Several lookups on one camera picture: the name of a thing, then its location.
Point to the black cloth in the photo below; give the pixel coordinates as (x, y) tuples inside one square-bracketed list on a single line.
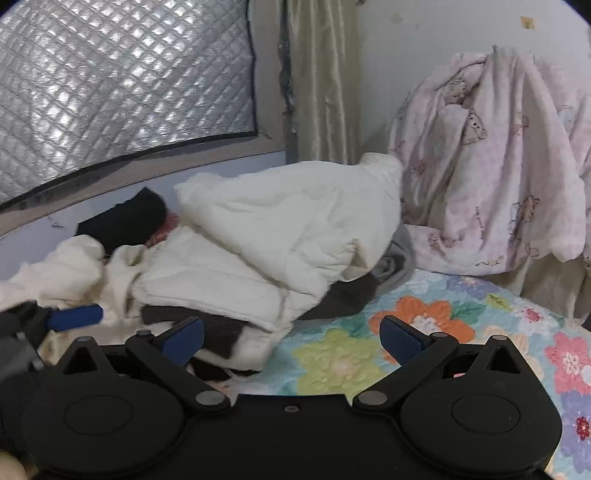
[(124, 219)]

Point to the white puffer jacket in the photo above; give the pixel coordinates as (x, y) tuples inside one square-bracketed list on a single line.
[(277, 221)]

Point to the grey window frame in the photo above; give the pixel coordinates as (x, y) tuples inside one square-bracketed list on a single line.
[(138, 159)]

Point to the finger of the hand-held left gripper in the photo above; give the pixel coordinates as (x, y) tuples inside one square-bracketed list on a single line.
[(76, 317)]

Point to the yellow wall sticker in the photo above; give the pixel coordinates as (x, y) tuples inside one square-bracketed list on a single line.
[(527, 22)]

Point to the floral quilted bed sheet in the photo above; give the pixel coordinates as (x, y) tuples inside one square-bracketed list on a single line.
[(346, 360)]

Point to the red cloth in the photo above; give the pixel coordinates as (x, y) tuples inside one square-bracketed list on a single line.
[(161, 228)]

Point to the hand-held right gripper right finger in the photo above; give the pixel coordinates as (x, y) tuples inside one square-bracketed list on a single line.
[(398, 340)]

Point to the beige cloth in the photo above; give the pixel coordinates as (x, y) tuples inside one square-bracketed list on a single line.
[(545, 290)]

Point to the grey garment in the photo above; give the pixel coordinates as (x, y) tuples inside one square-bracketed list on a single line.
[(399, 258)]

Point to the dark brown garment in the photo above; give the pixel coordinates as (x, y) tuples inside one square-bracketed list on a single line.
[(212, 330)]

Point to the beige satin curtain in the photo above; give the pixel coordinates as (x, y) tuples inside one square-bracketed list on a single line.
[(323, 78)]

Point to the silver quilted window cover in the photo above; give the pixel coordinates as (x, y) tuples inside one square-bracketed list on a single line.
[(115, 83)]

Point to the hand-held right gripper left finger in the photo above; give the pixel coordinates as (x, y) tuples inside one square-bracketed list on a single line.
[(184, 341)]

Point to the pink printed quilt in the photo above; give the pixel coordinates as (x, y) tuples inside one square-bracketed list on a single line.
[(489, 175)]

